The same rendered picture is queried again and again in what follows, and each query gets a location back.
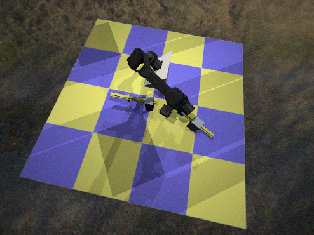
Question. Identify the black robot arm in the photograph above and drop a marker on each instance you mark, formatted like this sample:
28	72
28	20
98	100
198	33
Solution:
174	97

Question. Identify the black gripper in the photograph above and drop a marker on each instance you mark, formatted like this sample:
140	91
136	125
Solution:
166	110

